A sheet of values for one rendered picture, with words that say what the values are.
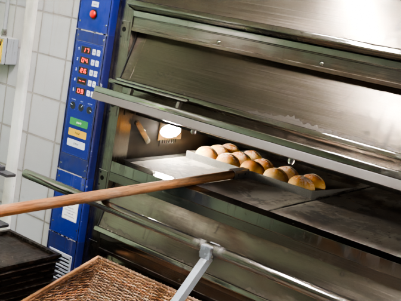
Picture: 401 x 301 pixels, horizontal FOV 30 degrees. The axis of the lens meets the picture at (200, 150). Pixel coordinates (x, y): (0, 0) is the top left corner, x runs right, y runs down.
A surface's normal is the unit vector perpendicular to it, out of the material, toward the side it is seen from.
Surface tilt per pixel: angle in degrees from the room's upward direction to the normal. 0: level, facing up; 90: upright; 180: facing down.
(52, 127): 90
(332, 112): 70
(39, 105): 90
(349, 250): 90
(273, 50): 90
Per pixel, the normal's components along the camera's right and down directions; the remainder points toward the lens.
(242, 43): -0.59, 0.06
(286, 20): -0.50, -0.28
